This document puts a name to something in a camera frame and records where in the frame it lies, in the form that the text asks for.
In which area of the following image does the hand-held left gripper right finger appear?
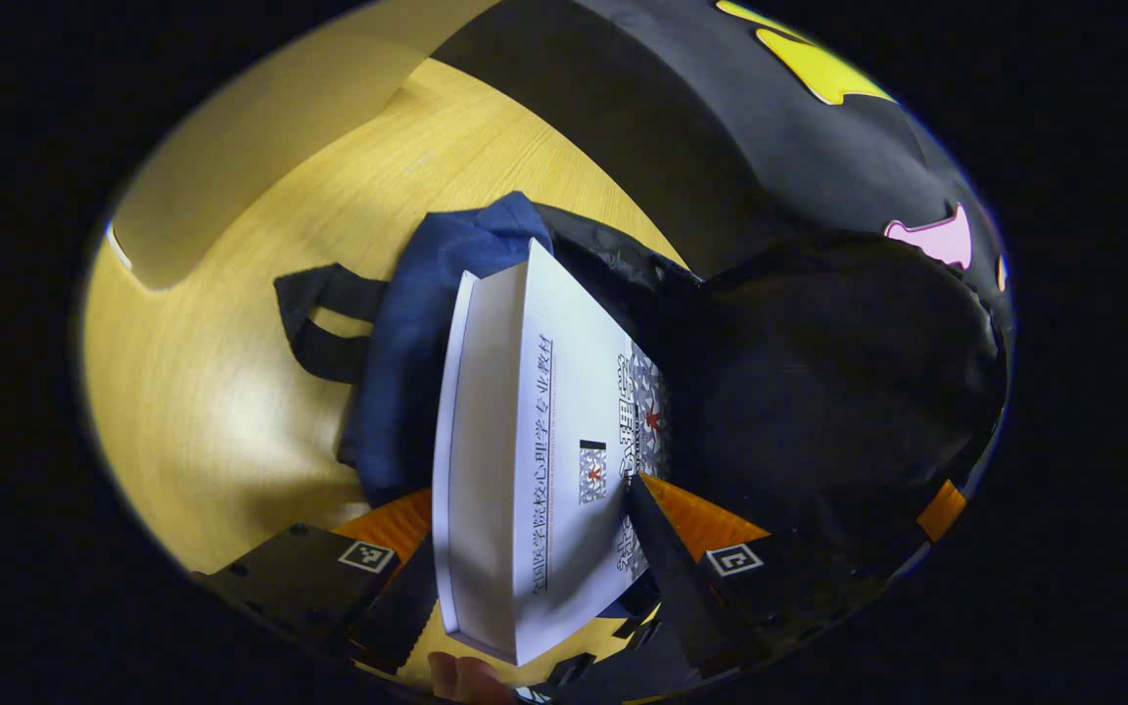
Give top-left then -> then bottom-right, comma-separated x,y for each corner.
623,473 -> 883,679

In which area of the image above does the blue black schoolbag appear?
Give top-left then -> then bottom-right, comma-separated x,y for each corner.
273,191 -> 1012,701

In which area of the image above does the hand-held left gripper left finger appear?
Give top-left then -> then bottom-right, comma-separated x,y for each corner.
190,488 -> 443,677

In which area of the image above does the white patterned cover book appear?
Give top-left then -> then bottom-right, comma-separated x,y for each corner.
430,238 -> 671,667

